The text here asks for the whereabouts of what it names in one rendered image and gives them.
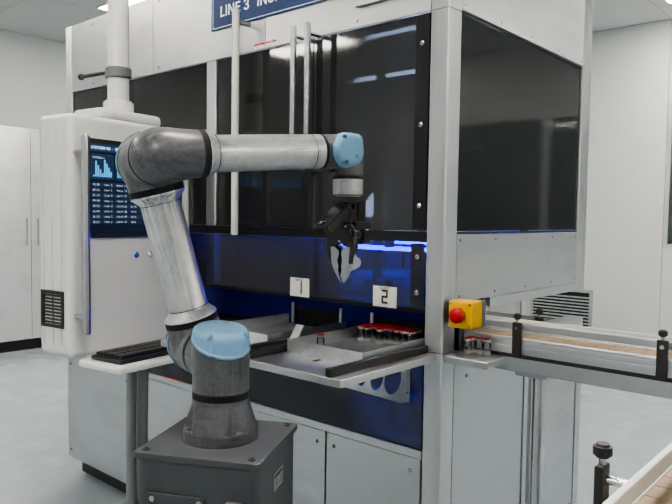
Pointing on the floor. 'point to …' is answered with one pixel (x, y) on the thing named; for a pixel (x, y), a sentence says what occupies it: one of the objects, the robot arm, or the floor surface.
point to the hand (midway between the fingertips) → (340, 277)
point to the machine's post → (441, 247)
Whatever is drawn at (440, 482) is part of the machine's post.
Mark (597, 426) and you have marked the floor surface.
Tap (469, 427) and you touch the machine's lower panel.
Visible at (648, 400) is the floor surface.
